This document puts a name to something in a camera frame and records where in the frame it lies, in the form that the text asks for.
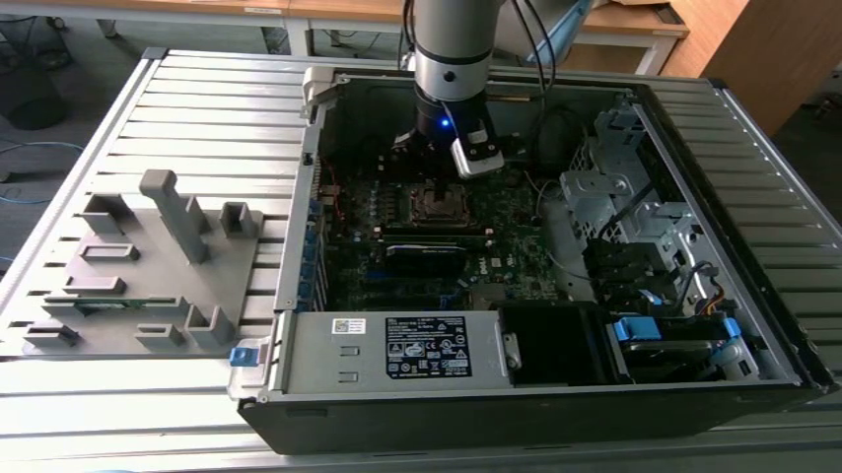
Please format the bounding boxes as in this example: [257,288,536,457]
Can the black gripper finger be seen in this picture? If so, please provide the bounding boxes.
[420,162,442,206]
[438,162,461,207]

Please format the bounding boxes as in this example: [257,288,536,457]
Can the blue floor cable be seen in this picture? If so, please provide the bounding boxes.
[0,140,86,208]

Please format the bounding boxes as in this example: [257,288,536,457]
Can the grey parts rack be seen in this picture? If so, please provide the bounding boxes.
[18,169,268,357]

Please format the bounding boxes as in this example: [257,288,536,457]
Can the silver drive cage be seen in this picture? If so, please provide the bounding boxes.
[557,105,711,302]

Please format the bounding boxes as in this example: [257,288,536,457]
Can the grey plastic case latch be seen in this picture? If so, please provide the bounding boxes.
[300,66,337,120]

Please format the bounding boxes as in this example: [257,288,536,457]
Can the black fan shroud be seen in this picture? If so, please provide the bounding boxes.
[496,303,623,390]

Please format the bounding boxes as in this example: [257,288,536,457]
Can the black graphics card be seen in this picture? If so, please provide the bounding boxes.
[384,243,468,277]

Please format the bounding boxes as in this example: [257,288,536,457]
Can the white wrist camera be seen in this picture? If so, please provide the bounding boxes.
[449,128,508,179]

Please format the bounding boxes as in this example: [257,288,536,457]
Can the wooden cabinet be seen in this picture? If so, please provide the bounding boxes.
[660,0,842,134]

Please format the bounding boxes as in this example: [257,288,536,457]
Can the blue disk carrier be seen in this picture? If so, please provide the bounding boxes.
[608,314,744,383]

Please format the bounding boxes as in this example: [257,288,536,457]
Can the black bin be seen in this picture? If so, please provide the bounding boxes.
[0,73,70,132]

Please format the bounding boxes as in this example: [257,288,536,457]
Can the black RAM slot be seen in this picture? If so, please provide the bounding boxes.
[374,222,492,236]

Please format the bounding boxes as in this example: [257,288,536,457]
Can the coloured power wires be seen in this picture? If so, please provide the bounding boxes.
[683,260,735,319]

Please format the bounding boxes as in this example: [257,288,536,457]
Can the grey power supply unit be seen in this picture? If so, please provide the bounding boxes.
[278,309,520,395]

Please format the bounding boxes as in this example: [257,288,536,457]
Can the grey chipset heatsink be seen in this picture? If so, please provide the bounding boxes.
[469,283,509,305]

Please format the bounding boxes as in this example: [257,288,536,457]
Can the black cable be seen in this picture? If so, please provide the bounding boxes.
[528,106,591,178]

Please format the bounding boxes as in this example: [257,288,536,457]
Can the wooden desk white frame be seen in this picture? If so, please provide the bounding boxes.
[0,0,294,40]
[288,0,691,76]

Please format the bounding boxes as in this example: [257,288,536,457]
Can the green RAM stick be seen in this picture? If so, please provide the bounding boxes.
[72,295,178,312]

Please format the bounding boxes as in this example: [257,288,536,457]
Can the green motherboard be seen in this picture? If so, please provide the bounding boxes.
[313,162,584,314]

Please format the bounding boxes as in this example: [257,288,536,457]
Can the black open PC case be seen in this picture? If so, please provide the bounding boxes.
[226,63,842,457]

